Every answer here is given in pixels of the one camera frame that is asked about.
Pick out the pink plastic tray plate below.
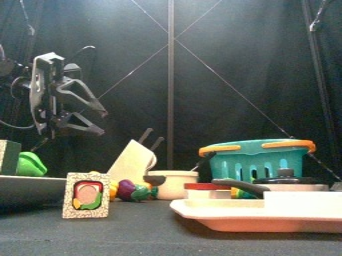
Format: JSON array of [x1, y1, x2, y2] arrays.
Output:
[[168, 198, 342, 234]]

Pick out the green toy bell pepper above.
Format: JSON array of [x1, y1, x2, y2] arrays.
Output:
[[16, 151, 49, 178]]

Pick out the cream toy knife block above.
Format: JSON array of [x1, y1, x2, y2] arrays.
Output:
[[105, 138, 159, 186]]

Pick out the dark green toy block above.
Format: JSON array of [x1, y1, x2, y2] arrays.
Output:
[[0, 139, 22, 176]]

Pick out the orange toy vegetable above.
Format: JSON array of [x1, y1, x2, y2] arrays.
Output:
[[108, 179, 121, 201]]

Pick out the grey metal tray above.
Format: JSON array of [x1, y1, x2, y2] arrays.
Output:
[[0, 174, 68, 206]]

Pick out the purple toy eggplant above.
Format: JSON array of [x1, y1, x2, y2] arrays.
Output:
[[116, 178, 159, 203]]

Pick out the black toy utensil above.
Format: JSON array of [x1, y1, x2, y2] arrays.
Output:
[[191, 150, 217, 184]]

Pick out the red white striped toy block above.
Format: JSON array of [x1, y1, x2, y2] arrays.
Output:
[[183, 182, 233, 201]]

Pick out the teal plastic toy basket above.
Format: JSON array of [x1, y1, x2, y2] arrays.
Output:
[[197, 138, 318, 184]]

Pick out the yellow green toy corn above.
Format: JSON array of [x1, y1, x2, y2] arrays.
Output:
[[228, 186, 257, 200]]

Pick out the black toy pan lid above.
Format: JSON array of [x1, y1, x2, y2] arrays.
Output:
[[252, 167, 323, 185]]

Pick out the cream rectangular toy block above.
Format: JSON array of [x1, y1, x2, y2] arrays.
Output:
[[261, 190, 342, 215]]

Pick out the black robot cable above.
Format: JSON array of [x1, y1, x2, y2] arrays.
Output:
[[65, 44, 97, 81]]

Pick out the grey vertical frame pole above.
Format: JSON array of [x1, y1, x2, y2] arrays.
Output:
[[165, 0, 176, 170]]

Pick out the cream toy pot grey handles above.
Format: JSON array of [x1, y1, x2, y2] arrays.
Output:
[[141, 169, 200, 201]]

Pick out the orange basket handle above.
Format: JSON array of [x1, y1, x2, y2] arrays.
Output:
[[197, 144, 241, 158], [260, 139, 318, 154]]

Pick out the toy pan grey handle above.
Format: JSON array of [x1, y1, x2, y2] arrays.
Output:
[[209, 177, 331, 200]]

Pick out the dark slanted frame pole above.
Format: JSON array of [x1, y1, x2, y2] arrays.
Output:
[[300, 0, 340, 158]]

